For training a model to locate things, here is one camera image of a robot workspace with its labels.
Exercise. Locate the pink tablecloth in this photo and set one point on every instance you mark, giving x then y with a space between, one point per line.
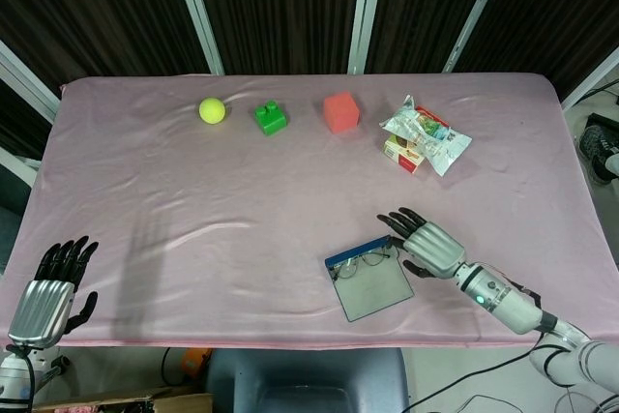
242 190

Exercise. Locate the blue grey chair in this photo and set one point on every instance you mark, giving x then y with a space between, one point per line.
309 379

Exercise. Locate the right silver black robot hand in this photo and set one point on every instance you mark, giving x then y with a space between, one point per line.
433 248

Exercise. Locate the dark blue rectangular box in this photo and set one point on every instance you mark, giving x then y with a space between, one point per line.
374 292

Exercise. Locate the white frame post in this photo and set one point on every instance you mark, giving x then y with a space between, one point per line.
26 81
476 11
363 11
587 79
198 11
17 160

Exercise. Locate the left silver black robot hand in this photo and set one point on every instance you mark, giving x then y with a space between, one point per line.
41 306

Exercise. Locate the black flat device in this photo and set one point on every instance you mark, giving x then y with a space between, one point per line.
602 122

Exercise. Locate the brown cardboard carton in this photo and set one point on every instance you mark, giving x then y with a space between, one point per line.
121 403

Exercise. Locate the yellow tennis ball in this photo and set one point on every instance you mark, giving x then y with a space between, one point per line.
212 110

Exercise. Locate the green toy building block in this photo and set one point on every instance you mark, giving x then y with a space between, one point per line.
270 120

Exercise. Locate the crumpled silver snack bag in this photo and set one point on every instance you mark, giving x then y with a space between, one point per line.
430 137

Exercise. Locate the thin-framed eyeglasses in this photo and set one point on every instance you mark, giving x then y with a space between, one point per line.
371 258

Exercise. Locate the orange object under table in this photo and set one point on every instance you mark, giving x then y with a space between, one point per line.
193 364

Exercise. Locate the black sneaker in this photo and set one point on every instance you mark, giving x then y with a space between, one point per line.
595 149

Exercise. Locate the red foam cube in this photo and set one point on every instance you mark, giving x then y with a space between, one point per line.
341 113

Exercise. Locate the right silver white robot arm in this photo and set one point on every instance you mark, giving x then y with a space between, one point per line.
508 304

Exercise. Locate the red white cardboard box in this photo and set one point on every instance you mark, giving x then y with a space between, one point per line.
406 159

